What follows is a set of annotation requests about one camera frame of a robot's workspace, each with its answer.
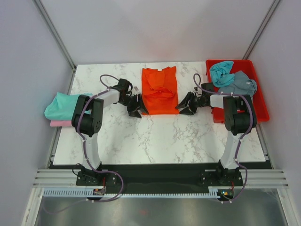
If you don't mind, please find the aluminium frame rail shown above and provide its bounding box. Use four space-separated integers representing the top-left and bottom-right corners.
33 169 288 188

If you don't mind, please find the corner frame post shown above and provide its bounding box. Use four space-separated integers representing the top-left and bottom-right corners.
32 0 77 70
242 0 282 60

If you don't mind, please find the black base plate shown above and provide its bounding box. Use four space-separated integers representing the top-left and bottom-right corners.
75 164 243 196

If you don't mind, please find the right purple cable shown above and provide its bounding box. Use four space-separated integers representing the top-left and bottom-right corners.
193 73 256 204

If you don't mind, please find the left corner frame post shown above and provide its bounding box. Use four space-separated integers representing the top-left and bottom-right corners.
32 0 77 70

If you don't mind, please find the white cable duct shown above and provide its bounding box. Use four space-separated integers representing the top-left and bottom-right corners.
43 188 220 198

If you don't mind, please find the red plastic bin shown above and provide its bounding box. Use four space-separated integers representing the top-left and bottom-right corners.
206 59 270 124

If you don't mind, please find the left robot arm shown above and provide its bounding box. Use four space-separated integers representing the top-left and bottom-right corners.
71 79 149 186

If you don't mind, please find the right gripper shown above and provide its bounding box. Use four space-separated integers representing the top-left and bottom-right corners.
175 92 206 116

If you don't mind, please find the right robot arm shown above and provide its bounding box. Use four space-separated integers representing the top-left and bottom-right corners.
175 82 257 186

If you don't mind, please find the orange t shirt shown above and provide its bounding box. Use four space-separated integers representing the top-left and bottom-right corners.
142 66 179 115

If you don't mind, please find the cyan t shirt in bin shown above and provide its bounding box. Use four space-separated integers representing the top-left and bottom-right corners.
209 61 235 88

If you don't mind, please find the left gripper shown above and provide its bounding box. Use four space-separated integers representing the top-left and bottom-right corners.
119 94 148 119

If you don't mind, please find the right corner frame post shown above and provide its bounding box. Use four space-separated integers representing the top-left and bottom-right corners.
242 0 282 60

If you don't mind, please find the grey t shirt in bin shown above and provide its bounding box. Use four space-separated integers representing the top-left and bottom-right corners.
218 71 257 98

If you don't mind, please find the folded teal t shirt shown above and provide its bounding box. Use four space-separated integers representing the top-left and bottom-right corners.
44 92 80 121

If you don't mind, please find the folded pink t shirt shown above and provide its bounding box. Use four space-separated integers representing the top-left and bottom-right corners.
50 120 72 127

